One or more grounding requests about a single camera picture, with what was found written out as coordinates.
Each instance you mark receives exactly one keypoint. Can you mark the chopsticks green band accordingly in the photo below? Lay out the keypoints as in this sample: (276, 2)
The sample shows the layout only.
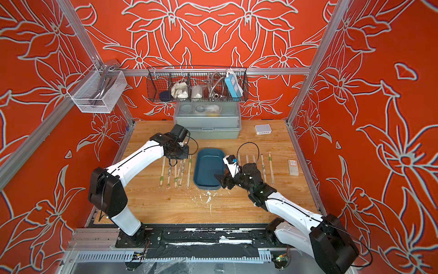
(162, 172)

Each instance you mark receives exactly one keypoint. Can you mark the clear plastic wall basket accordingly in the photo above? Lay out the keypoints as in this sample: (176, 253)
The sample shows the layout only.
(82, 94)

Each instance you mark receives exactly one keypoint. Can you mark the chopsticks eleventh pair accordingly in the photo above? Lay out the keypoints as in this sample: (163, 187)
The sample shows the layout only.
(271, 168)

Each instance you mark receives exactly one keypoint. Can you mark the blue white box in basket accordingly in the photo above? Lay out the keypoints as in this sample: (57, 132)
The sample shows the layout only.
(231, 81)

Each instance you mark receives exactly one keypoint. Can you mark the grey-green lidded storage box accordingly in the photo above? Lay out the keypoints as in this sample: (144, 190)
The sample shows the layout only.
(209, 120)

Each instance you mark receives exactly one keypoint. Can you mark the black wire wall basket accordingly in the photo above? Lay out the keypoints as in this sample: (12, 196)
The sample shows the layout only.
(194, 84)

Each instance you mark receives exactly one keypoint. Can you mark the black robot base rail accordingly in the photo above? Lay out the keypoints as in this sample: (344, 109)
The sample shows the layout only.
(201, 241)

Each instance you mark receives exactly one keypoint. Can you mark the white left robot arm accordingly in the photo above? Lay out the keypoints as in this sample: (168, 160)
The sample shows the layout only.
(107, 185)

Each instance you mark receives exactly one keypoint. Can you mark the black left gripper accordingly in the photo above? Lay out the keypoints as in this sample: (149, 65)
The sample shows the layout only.
(185, 154)

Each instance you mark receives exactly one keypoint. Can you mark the metal tongs in basket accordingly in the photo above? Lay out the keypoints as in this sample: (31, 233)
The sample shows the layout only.
(109, 75)

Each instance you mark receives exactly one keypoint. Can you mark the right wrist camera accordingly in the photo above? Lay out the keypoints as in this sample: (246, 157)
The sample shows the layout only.
(232, 164)

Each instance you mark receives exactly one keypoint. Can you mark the white remote control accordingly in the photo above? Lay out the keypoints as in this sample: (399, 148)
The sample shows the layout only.
(293, 168)

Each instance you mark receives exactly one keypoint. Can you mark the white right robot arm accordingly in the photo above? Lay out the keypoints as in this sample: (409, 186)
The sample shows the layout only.
(322, 237)

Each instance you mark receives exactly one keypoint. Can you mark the white network switch box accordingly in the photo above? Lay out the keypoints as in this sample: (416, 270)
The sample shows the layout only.
(263, 129)

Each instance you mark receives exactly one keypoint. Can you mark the teal plastic chopstick bin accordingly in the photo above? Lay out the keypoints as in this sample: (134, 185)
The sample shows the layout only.
(209, 162)

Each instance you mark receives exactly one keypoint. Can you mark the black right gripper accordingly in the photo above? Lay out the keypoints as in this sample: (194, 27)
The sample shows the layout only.
(226, 180)

